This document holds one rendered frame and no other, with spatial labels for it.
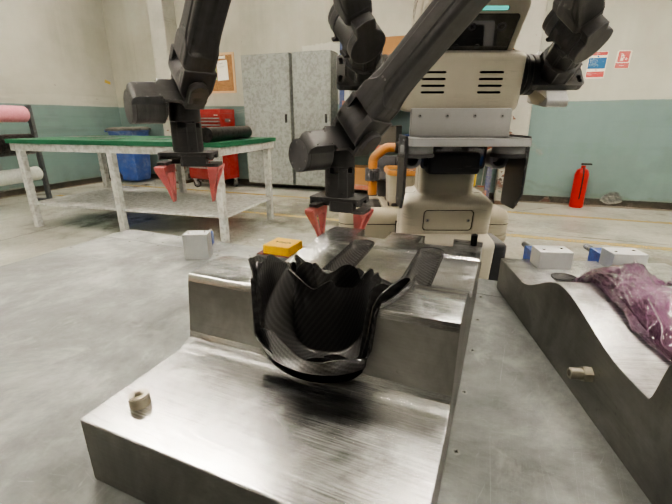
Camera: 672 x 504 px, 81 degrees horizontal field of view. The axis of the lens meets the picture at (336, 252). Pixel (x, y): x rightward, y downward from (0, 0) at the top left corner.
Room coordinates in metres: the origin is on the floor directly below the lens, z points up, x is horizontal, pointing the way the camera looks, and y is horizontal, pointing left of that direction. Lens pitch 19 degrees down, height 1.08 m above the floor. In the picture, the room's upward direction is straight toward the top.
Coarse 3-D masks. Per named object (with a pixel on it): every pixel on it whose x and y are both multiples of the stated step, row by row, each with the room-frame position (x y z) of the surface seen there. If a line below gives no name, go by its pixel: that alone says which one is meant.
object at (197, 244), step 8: (192, 232) 0.78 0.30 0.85; (200, 232) 0.78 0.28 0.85; (208, 232) 0.79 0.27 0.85; (184, 240) 0.76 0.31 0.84; (192, 240) 0.77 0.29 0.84; (200, 240) 0.77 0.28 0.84; (208, 240) 0.78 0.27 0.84; (184, 248) 0.76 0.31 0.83; (192, 248) 0.77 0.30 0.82; (200, 248) 0.77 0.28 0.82; (208, 248) 0.77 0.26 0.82; (192, 256) 0.77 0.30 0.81; (200, 256) 0.77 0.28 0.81; (208, 256) 0.77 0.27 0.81
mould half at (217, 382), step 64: (320, 256) 0.55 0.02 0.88; (384, 256) 0.54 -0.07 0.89; (448, 256) 0.54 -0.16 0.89; (192, 320) 0.35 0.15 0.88; (384, 320) 0.28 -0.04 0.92; (448, 320) 0.26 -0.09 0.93; (192, 384) 0.28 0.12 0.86; (256, 384) 0.28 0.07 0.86; (320, 384) 0.28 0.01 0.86; (384, 384) 0.27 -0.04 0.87; (448, 384) 0.25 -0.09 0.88; (128, 448) 0.22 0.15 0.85; (192, 448) 0.21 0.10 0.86; (256, 448) 0.21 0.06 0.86; (320, 448) 0.21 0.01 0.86; (384, 448) 0.21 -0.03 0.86
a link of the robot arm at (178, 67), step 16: (192, 0) 0.65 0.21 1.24; (208, 0) 0.65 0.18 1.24; (224, 0) 0.66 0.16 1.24; (192, 16) 0.66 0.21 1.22; (208, 16) 0.67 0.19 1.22; (224, 16) 0.68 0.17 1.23; (176, 32) 0.71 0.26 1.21; (192, 32) 0.67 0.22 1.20; (208, 32) 0.68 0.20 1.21; (176, 48) 0.72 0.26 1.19; (192, 48) 0.69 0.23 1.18; (208, 48) 0.70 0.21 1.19; (176, 64) 0.73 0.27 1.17; (192, 64) 0.70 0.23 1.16; (208, 64) 0.71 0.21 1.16; (176, 80) 0.73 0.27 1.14; (192, 80) 0.72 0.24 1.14; (208, 80) 0.73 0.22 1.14; (208, 96) 0.76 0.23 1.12
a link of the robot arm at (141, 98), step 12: (132, 84) 0.72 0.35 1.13; (144, 84) 0.73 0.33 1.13; (156, 84) 0.74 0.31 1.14; (168, 84) 0.76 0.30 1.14; (192, 84) 0.72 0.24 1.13; (204, 84) 0.73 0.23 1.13; (132, 96) 0.71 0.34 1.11; (144, 96) 0.71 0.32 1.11; (156, 96) 0.72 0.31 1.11; (168, 96) 0.73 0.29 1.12; (180, 96) 0.75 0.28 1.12; (192, 96) 0.72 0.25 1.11; (204, 96) 0.73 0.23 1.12; (132, 108) 0.71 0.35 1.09; (144, 108) 0.72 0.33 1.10; (156, 108) 0.73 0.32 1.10; (192, 108) 0.75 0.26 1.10; (132, 120) 0.72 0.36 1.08; (144, 120) 0.73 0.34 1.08; (156, 120) 0.74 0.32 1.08
